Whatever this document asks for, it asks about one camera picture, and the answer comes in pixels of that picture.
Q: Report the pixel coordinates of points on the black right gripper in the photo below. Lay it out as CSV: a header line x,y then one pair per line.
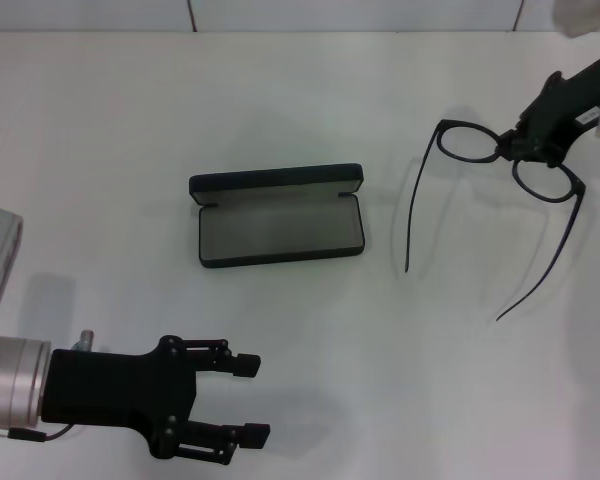
x,y
565,110

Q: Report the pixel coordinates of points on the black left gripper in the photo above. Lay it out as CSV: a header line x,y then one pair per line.
x,y
120,390

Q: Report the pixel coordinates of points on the right wrist camera housing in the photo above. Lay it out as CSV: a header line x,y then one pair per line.
x,y
590,15

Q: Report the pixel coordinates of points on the black round glasses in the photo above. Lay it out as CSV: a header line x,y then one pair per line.
x,y
442,127

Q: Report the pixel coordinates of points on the silver cylindrical connector stub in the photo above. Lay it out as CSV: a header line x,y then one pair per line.
x,y
86,340

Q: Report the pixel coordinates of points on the black glasses case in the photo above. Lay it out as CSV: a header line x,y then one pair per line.
x,y
280,235

